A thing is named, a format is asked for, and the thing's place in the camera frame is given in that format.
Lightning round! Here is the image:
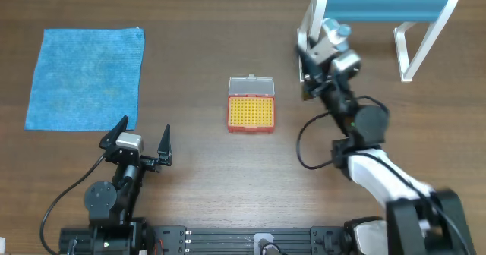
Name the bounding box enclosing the blue cloth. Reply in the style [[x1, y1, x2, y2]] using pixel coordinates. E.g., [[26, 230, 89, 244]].
[[24, 27, 146, 132]]

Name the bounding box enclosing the mounting rail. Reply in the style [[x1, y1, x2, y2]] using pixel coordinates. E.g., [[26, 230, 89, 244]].
[[58, 224, 352, 255]]

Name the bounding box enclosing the white pipette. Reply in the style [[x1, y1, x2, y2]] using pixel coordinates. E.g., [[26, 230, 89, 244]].
[[308, 18, 352, 65]]

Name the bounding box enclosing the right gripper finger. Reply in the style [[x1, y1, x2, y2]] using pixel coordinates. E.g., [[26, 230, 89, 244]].
[[295, 46, 323, 96]]

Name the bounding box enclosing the black cable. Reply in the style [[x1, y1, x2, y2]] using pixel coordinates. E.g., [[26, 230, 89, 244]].
[[39, 154, 106, 255], [295, 94, 390, 171]]

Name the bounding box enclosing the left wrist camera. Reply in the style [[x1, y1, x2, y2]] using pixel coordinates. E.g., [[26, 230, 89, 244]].
[[115, 132, 145, 153]]

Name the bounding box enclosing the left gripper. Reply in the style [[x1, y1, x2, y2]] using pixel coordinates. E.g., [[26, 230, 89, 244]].
[[99, 115, 173, 173]]

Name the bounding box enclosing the white and blue stand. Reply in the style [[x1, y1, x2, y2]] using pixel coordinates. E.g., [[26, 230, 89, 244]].
[[296, 0, 461, 83]]

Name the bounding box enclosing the red and yellow tip box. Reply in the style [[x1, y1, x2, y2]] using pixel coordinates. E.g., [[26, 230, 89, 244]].
[[226, 74, 276, 134]]

